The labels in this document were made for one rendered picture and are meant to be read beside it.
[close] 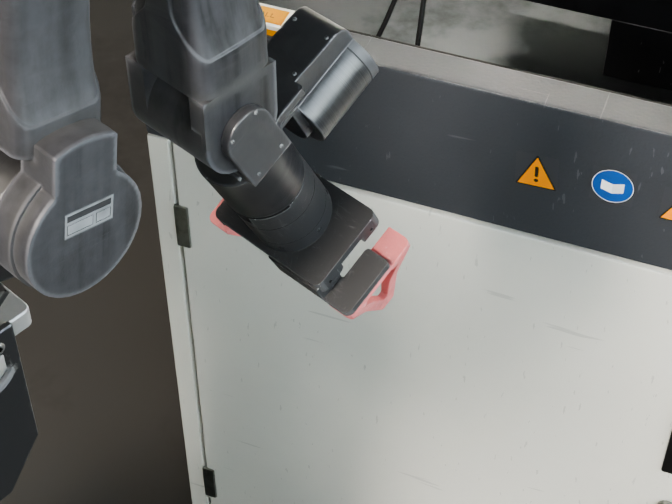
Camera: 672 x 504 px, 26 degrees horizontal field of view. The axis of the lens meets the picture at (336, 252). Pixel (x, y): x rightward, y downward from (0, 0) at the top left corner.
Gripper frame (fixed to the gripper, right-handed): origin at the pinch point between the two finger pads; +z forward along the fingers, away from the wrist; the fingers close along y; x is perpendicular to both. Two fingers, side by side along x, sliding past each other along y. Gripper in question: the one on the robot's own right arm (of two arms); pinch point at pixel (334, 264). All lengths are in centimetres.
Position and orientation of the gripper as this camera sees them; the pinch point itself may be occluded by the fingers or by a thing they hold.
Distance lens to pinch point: 107.4
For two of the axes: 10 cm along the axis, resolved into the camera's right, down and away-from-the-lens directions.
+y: -7.3, -4.9, 4.8
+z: 3.1, 3.9, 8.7
